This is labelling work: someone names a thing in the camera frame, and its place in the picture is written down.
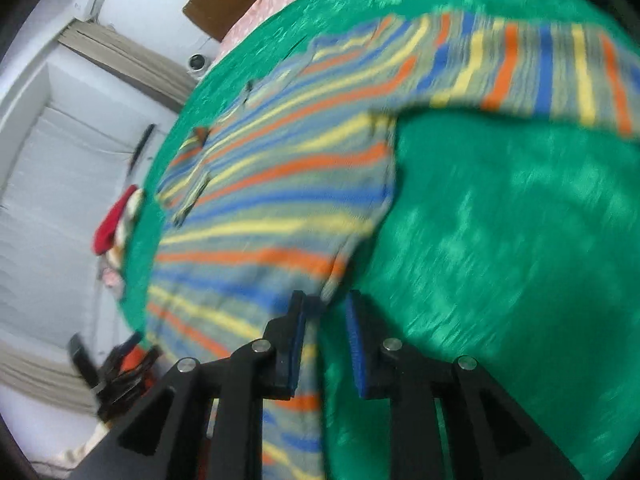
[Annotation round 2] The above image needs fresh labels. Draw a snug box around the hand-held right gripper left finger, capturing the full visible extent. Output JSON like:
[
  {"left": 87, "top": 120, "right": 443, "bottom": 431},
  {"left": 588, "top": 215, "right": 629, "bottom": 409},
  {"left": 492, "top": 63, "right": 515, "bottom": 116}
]
[{"left": 70, "top": 290, "right": 307, "bottom": 480}]

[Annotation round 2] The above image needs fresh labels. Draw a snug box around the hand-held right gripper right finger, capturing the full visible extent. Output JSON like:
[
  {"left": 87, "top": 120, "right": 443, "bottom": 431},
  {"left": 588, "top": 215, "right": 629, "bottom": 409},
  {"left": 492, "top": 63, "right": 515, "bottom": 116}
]
[{"left": 345, "top": 289, "right": 586, "bottom": 480}]

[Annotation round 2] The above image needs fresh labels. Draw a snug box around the striped knit sweater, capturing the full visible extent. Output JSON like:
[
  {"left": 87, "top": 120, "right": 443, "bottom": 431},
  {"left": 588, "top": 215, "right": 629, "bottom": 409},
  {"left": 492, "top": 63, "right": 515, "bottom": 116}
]
[{"left": 142, "top": 10, "right": 640, "bottom": 480}]

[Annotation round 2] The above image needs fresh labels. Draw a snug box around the beige curtain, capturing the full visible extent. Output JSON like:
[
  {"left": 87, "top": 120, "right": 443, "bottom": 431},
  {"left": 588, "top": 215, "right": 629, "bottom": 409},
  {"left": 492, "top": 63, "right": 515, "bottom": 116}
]
[
  {"left": 57, "top": 20, "right": 201, "bottom": 111},
  {"left": 0, "top": 342, "right": 98, "bottom": 413}
]

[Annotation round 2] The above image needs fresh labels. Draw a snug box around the red and white cloth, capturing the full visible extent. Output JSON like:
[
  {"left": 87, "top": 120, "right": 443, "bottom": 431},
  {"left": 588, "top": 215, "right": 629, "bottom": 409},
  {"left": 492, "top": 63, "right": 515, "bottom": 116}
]
[{"left": 92, "top": 185, "right": 146, "bottom": 261}]

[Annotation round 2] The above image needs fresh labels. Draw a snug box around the green floral blanket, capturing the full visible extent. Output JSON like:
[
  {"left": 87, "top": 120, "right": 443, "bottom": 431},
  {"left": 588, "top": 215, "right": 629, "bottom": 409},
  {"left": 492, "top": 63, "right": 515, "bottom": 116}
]
[{"left": 117, "top": 0, "right": 640, "bottom": 480}]

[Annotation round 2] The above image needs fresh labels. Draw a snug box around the black stick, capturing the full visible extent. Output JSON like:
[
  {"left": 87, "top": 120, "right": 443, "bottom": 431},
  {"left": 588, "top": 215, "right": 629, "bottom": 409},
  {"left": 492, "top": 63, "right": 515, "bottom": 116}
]
[{"left": 127, "top": 124, "right": 156, "bottom": 176}]

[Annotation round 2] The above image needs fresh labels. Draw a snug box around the small white fan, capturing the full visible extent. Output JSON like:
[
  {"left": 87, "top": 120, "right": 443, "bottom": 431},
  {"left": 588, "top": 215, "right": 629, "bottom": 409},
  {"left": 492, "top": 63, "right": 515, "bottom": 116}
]
[{"left": 186, "top": 52, "right": 211, "bottom": 78}]

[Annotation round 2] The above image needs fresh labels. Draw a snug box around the pink striped bed sheet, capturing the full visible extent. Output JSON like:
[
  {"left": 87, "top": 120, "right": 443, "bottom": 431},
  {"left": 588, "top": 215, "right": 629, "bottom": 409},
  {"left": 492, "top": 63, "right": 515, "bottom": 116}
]
[{"left": 217, "top": 0, "right": 381, "bottom": 61}]

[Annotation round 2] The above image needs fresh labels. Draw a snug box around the wooden headboard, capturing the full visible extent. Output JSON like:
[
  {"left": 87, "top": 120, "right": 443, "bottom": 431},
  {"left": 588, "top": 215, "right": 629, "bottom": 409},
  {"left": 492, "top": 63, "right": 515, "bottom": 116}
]
[{"left": 182, "top": 0, "right": 301, "bottom": 43}]

